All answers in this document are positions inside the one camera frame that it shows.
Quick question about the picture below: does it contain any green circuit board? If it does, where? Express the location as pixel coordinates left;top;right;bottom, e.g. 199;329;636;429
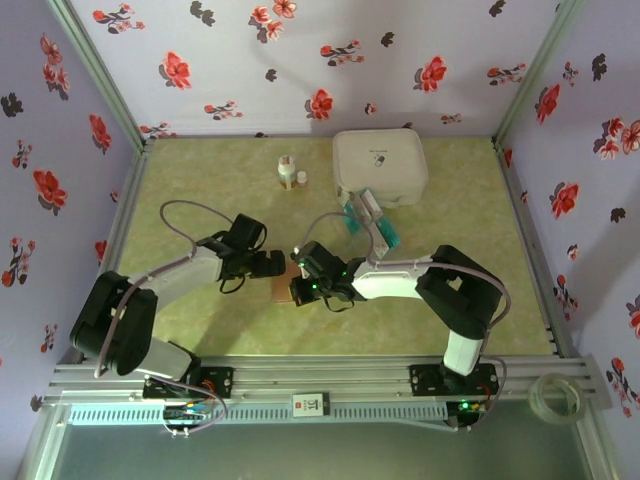
164;401;212;422

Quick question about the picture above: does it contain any large white pill bottle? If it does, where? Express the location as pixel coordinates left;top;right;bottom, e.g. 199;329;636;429
277;155;298;192

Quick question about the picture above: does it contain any grey left arm cable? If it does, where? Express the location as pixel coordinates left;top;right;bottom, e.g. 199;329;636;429
94;199;236;379

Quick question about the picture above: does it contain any aluminium corner post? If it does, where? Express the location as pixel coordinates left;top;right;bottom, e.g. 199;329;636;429
47;0;157;154
492;0;584;146

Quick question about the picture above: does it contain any aluminium table side rail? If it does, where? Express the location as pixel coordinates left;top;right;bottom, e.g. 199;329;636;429
492;140;576;359
92;140;154;361

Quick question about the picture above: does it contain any brown leather card holder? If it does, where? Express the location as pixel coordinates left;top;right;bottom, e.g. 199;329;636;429
269;262;302;305

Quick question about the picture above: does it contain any white slotted cable duct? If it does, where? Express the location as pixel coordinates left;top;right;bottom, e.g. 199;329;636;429
67;401;449;427

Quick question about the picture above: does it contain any red white label tag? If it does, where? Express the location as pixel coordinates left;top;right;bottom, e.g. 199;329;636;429
292;392;331;418

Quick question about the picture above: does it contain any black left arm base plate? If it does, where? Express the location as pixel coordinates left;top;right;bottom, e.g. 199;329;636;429
197;366;235;400

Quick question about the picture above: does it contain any clear tape roll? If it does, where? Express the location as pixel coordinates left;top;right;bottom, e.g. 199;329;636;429
528;373;588;426

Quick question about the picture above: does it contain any grey right arm cable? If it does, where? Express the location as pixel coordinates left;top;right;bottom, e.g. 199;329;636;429
302;212;511;432

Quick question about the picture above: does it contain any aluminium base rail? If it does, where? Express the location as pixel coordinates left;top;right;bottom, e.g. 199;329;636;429
42;353;614;409

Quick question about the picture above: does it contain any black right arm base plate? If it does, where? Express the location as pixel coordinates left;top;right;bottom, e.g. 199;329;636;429
408;363;500;400

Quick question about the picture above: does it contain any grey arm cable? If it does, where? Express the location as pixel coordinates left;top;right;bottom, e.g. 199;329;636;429
94;199;236;379
302;212;511;432

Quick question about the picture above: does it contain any white zippered fabric case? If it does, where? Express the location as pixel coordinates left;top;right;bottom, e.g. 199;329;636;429
332;129;430;209

